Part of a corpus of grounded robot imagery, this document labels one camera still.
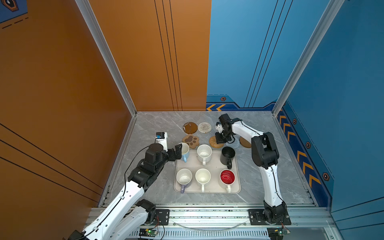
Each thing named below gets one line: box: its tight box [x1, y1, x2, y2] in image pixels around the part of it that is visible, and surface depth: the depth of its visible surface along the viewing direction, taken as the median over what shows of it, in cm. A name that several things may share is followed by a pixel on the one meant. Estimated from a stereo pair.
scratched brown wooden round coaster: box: [183, 121, 198, 134], surface depth 111 cm
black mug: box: [220, 146, 236, 170], surface depth 91 cm
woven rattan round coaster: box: [208, 135, 224, 149], surface depth 102 cm
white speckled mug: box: [197, 144, 213, 166], surface depth 91 cm
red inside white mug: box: [219, 169, 236, 193], surface depth 81 cm
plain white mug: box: [195, 168, 211, 193], surface depth 81 cm
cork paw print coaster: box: [182, 134, 200, 149], surface depth 104 cm
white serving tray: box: [173, 150, 241, 194], surface depth 84 cm
